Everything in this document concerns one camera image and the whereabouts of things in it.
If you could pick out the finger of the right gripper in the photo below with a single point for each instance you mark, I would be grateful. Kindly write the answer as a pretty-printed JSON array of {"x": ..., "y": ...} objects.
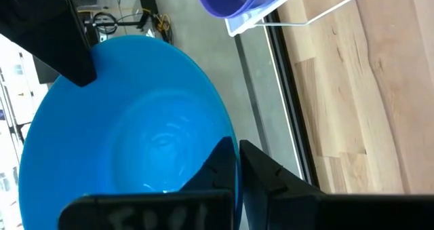
[{"x": 44, "y": 23}]

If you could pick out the blue mini bowl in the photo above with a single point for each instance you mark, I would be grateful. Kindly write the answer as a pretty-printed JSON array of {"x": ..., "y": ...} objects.
[{"x": 135, "y": 121}]

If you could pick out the black aluminium frame rail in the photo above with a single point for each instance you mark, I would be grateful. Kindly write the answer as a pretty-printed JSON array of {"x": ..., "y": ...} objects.
[{"x": 290, "y": 97}]

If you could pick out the black upright box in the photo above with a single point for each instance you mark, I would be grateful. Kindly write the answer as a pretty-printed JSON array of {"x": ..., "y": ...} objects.
[{"x": 147, "y": 6}]

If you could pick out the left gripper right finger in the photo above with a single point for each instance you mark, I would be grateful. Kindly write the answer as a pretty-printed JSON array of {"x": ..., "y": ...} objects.
[{"x": 268, "y": 189}]

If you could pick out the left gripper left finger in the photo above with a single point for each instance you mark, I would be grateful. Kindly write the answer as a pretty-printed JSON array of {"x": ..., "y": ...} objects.
[{"x": 217, "y": 175}]

